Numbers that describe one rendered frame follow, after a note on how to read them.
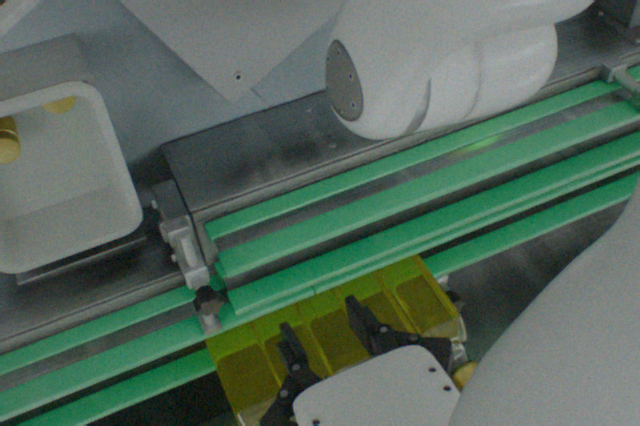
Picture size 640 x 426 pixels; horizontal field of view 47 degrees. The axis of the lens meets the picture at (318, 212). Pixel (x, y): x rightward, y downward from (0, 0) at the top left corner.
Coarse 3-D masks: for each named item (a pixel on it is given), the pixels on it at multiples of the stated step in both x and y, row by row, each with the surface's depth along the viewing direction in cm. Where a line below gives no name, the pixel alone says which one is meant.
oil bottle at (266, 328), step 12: (276, 312) 88; (288, 312) 88; (252, 324) 88; (264, 324) 87; (276, 324) 87; (300, 324) 87; (264, 336) 86; (276, 336) 86; (300, 336) 86; (264, 348) 86; (276, 348) 85; (312, 348) 85; (276, 360) 84; (312, 360) 84; (276, 372) 83; (288, 372) 83; (324, 372) 83
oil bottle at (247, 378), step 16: (224, 336) 87; (240, 336) 86; (224, 352) 85; (240, 352) 85; (256, 352) 85; (224, 368) 84; (240, 368) 84; (256, 368) 83; (224, 384) 83; (240, 384) 82; (256, 384) 82; (272, 384) 82; (240, 400) 81; (256, 400) 81; (272, 400) 81; (240, 416) 80; (256, 416) 80
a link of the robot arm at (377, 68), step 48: (384, 0) 43; (432, 0) 40; (480, 0) 40; (528, 0) 41; (576, 0) 43; (336, 48) 50; (384, 48) 45; (432, 48) 42; (336, 96) 52; (384, 96) 47
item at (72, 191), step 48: (48, 96) 69; (96, 96) 72; (48, 144) 82; (96, 144) 84; (0, 192) 83; (48, 192) 86; (96, 192) 89; (0, 240) 83; (48, 240) 85; (96, 240) 85
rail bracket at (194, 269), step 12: (180, 216) 81; (168, 228) 80; (180, 228) 80; (168, 240) 82; (180, 240) 73; (180, 252) 79; (192, 252) 75; (180, 264) 77; (192, 264) 76; (204, 264) 77; (192, 276) 76; (204, 276) 77; (192, 288) 78; (204, 288) 75; (204, 300) 74; (216, 300) 74; (204, 312) 74; (216, 312) 75; (204, 324) 85; (216, 324) 85
